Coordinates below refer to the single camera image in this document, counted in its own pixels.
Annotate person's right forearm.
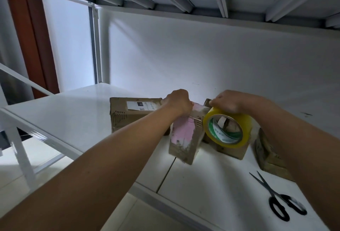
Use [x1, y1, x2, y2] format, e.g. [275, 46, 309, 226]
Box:
[252, 98, 340, 231]

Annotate pink carton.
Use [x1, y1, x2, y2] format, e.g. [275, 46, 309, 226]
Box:
[168, 102, 211, 165]

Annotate perforated white metal rack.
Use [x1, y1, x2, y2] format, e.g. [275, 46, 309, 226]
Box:
[0, 63, 67, 192]

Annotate black handled scissors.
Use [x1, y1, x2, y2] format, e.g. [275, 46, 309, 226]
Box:
[249, 171, 308, 222]

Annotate white metal shelf rack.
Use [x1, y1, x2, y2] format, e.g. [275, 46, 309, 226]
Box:
[0, 0, 340, 231]

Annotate small cardboard box red label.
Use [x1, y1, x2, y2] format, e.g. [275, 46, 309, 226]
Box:
[215, 115, 251, 161]

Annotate red-brown door frame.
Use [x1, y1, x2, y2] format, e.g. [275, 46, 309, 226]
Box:
[4, 0, 61, 100]

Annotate yellow tape roll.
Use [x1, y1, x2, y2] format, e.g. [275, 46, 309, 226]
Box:
[203, 106, 254, 151]

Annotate person's right hand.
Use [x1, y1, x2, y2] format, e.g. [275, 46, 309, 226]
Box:
[208, 89, 269, 116]

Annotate person's left hand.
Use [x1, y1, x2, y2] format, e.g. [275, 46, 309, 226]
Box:
[161, 88, 194, 117]

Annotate long cardboard box white label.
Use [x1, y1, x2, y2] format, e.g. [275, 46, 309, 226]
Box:
[109, 97, 172, 136]

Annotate person's left forearm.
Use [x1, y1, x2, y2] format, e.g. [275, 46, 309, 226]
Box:
[0, 106, 179, 231]

